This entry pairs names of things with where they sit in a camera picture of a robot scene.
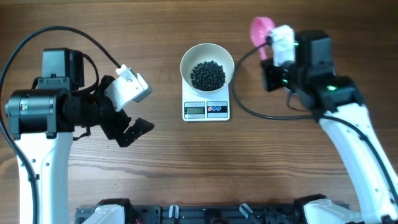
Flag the pink plastic measuring scoop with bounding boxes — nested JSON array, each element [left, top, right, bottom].
[[250, 17, 275, 47]]

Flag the black beans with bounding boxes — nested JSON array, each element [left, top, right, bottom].
[[190, 60, 226, 91]]

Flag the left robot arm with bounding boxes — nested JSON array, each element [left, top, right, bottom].
[[5, 48, 154, 223]]

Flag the white ceramic bowl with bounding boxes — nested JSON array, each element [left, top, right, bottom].
[[180, 43, 234, 93]]

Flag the white digital kitchen scale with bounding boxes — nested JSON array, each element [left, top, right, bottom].
[[182, 81, 230, 122]]

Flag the right black camera cable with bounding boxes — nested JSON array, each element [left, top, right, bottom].
[[230, 42, 398, 206]]

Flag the black camera cable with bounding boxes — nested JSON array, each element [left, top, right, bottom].
[[0, 26, 123, 224], [230, 42, 398, 206]]

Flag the left grey rail clamp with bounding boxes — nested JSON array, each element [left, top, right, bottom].
[[169, 205, 180, 219]]

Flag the grey rail clamp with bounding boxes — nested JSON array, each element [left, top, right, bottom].
[[239, 203, 253, 219], [169, 205, 180, 219]]

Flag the left black camera cable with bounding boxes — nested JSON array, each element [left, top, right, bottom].
[[0, 26, 123, 224]]

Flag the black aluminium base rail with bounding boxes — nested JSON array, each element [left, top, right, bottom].
[[74, 203, 352, 224]]

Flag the right grey rail clamp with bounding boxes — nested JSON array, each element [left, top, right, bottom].
[[239, 203, 253, 219]]

